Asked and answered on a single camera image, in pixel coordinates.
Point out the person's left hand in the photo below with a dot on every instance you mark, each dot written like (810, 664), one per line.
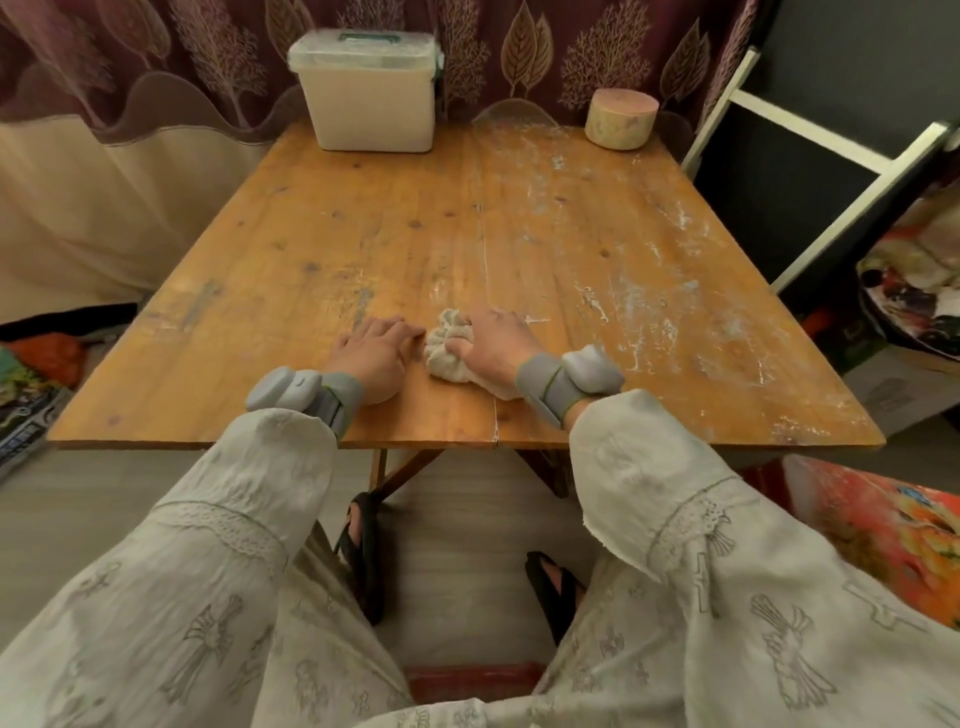
(367, 364)

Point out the person's right hand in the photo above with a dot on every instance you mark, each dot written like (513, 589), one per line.
(499, 349)

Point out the person's right fingers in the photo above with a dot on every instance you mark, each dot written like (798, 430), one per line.
(463, 334)

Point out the person's left fingers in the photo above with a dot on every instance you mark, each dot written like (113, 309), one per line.
(394, 330)

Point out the lump of pale dough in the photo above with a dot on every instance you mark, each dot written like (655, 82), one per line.
(442, 356)

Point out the person's right forearm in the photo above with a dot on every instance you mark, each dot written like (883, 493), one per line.
(735, 585)

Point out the person's left forearm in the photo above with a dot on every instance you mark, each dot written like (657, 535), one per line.
(172, 570)

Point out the grey left wrist tracker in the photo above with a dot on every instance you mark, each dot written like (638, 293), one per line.
(296, 394)

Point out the grey wrist tracker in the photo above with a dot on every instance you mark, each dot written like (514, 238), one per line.
(296, 394)
(574, 379)

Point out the grey right wrist tracker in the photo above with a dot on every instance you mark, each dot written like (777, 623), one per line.
(574, 379)

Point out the wooden table legs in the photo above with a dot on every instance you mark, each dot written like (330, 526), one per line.
(405, 469)

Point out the black left sandal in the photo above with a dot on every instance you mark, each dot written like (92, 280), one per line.
(364, 555)

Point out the black sandal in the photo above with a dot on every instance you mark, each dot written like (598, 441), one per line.
(364, 555)
(555, 600)

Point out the white plastic container with lid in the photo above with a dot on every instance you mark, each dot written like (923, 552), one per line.
(371, 97)

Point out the round wooden block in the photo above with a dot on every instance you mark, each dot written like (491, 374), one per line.
(621, 120)

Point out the black right sandal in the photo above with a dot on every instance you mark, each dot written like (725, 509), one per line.
(555, 600)

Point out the beige curtain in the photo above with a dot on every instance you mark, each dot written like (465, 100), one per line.
(90, 217)

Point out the beige patterned garment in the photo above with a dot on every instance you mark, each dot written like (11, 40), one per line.
(337, 660)

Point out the maroon leaf-patterned curtain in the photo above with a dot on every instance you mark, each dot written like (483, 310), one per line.
(187, 52)

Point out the red stool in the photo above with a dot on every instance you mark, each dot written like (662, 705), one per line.
(472, 682)

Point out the pile of colourful packets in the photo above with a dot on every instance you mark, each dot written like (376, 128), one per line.
(37, 382)

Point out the grey cardboard box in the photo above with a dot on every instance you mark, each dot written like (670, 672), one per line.
(900, 390)

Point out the orange floral cushion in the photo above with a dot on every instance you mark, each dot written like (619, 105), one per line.
(877, 525)

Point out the colourful floral bag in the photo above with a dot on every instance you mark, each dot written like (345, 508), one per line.
(919, 277)

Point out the white wooden frame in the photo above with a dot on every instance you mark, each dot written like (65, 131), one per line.
(847, 150)

